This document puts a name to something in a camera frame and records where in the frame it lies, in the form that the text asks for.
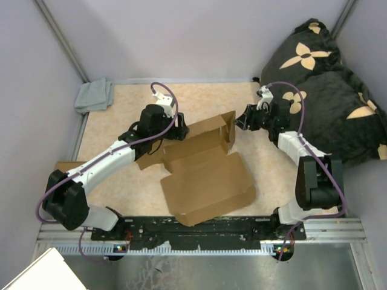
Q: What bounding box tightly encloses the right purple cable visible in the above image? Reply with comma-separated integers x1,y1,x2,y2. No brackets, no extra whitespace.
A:
265,81,347,262

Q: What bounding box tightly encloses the white board corner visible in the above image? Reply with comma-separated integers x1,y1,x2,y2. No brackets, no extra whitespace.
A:
3,248,87,290

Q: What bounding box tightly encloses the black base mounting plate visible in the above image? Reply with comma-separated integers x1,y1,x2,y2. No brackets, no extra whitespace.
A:
91,215,291,250

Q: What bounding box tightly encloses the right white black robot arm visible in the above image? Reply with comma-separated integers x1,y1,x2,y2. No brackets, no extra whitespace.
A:
235,100,343,239

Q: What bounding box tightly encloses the brown cardboard box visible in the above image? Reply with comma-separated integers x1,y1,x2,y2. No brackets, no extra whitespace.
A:
137,111,256,227

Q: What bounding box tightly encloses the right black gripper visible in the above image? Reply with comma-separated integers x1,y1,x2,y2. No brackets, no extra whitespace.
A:
233,104,275,132

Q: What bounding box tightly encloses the aluminium frame rail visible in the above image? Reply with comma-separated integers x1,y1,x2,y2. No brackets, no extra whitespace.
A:
34,216,366,258

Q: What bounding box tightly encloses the grey folded cloth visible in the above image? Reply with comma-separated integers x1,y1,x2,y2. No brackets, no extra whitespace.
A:
74,78,114,114

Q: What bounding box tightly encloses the small folded cardboard box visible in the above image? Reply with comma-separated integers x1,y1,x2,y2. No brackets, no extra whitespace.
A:
55,161,85,172

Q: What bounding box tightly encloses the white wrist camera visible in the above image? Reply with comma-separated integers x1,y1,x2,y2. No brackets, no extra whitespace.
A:
153,91,175,118
257,86,274,110

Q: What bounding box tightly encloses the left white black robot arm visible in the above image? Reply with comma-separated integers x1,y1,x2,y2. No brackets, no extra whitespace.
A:
37,105,189,240

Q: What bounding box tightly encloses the black floral pillow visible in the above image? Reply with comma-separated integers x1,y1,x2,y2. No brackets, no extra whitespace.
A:
260,19,386,167

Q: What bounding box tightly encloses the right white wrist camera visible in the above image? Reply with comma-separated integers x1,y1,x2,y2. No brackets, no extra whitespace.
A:
257,86,274,110

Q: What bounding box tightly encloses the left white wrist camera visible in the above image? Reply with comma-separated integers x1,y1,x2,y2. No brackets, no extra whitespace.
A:
153,91,175,118

